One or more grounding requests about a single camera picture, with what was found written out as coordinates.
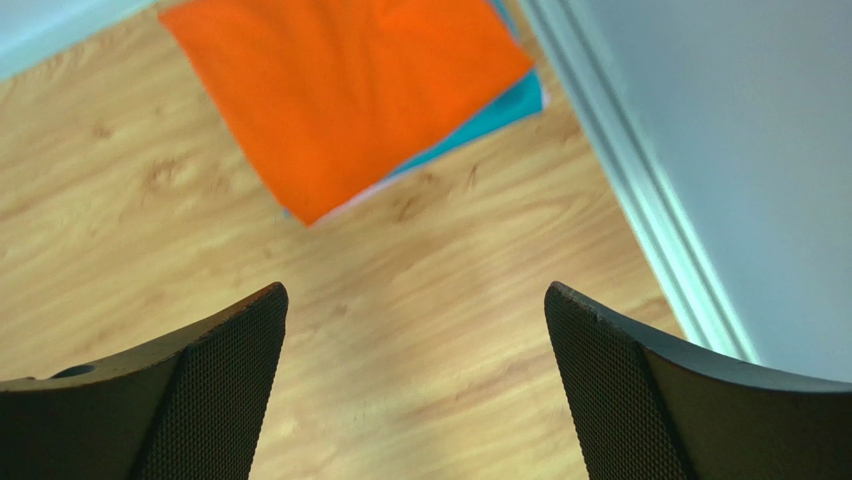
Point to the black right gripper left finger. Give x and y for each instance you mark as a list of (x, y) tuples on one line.
[(186, 405)]

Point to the orange t-shirt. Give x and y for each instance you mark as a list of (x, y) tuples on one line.
[(232, 47)]

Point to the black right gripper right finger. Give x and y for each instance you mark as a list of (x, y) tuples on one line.
[(648, 405)]

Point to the folded blue t-shirt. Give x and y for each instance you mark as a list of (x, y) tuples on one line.
[(377, 87)]

